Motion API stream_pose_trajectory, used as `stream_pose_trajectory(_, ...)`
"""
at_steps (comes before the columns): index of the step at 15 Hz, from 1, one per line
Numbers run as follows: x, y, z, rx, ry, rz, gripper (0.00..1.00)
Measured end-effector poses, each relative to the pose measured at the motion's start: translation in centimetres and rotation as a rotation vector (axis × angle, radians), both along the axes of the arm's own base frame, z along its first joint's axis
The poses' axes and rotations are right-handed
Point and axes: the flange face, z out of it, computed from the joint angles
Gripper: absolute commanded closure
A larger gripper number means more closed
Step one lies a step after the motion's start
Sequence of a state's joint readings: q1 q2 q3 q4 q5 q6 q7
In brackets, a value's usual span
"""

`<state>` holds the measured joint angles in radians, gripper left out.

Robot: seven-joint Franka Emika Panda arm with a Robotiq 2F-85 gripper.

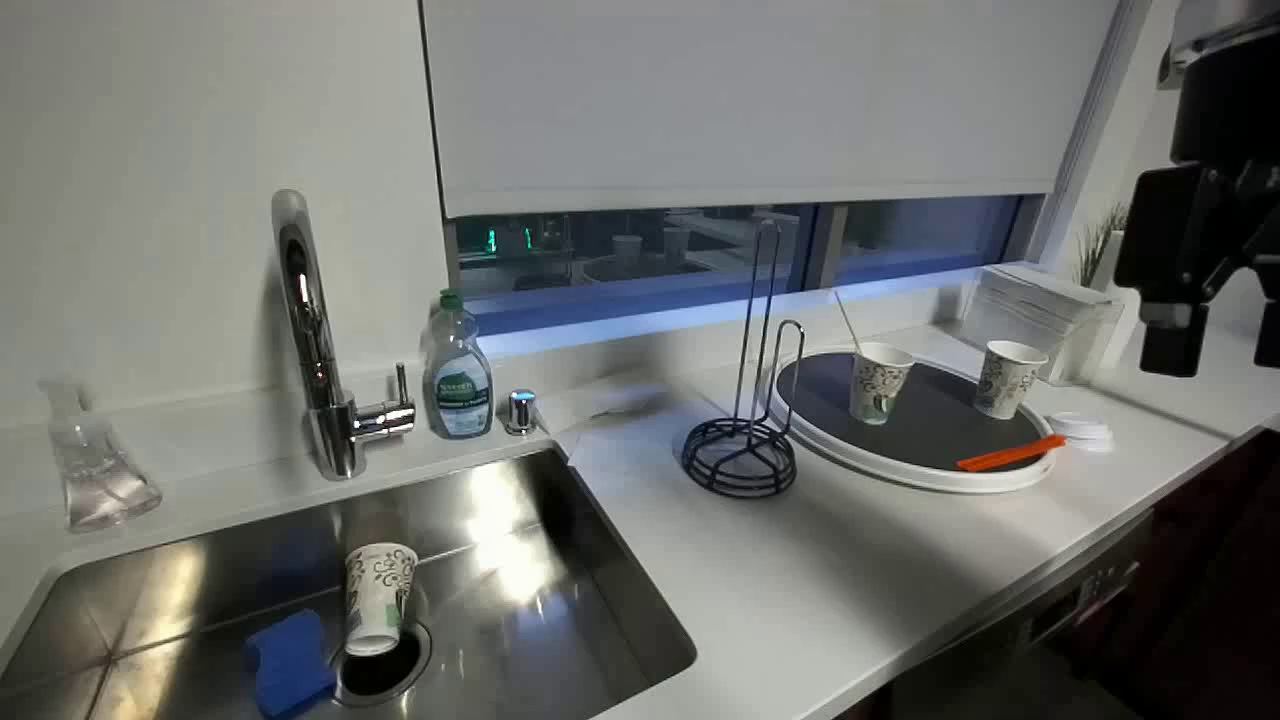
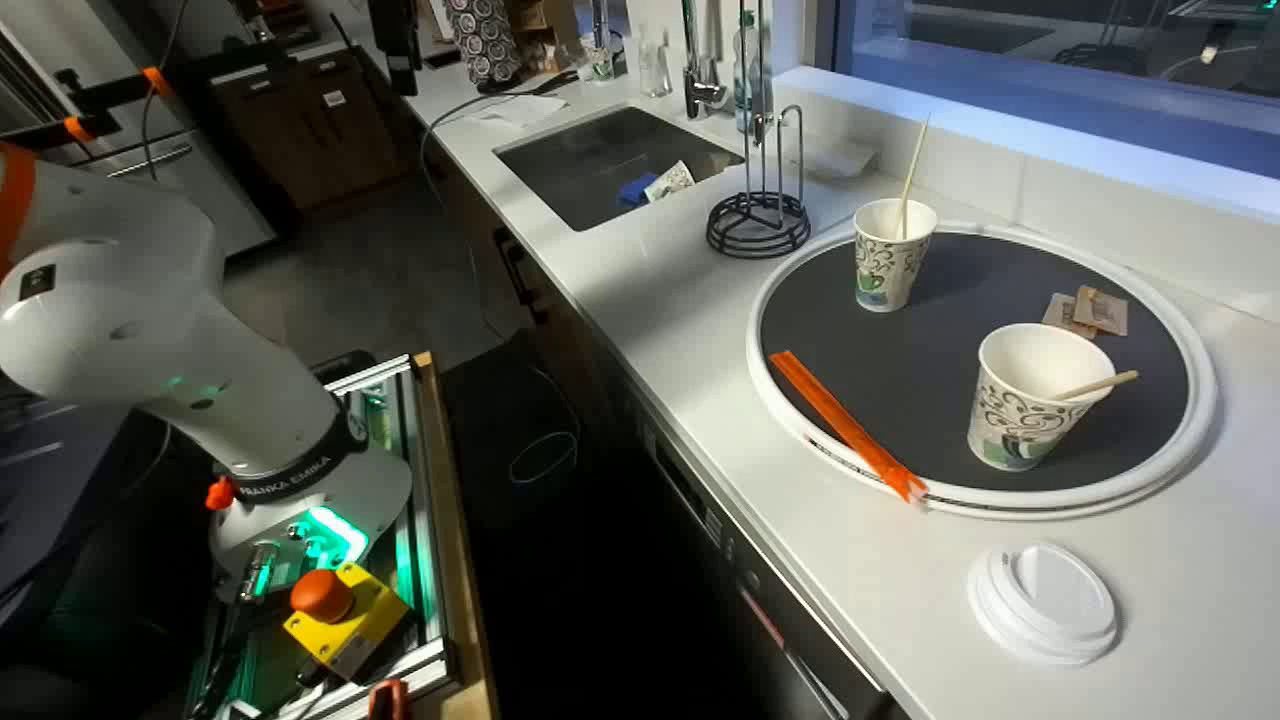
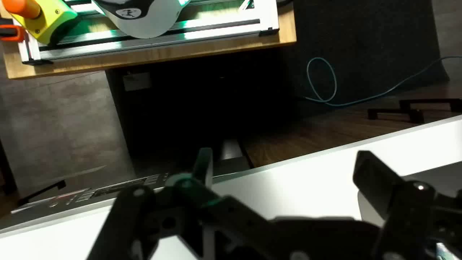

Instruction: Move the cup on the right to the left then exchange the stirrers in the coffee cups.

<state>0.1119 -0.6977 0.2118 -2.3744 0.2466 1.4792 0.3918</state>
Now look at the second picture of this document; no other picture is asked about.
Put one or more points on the wooden stirrer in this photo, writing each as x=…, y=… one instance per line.
x=909, y=183
x=1097, y=387

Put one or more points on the patterned paper cup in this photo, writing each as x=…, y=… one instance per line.
x=1016, y=373
x=888, y=248

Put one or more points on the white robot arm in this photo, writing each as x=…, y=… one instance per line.
x=112, y=298

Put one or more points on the white plastic cup lid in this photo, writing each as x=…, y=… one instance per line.
x=1044, y=605

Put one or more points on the orange stick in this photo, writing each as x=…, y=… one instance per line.
x=847, y=427

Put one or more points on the blue sponge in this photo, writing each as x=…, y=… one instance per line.
x=633, y=193

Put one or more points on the stainless steel sink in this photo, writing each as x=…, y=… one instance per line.
x=577, y=168

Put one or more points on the chrome faucet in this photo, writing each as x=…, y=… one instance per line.
x=725, y=63

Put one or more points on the yellow emergency stop box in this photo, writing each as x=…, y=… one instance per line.
x=341, y=619

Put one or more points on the dark wooden cabinet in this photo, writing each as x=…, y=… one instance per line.
x=302, y=131

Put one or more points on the brown sugar packets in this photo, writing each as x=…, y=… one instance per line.
x=1091, y=314

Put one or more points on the black wire paper towel holder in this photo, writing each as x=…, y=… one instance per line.
x=764, y=216

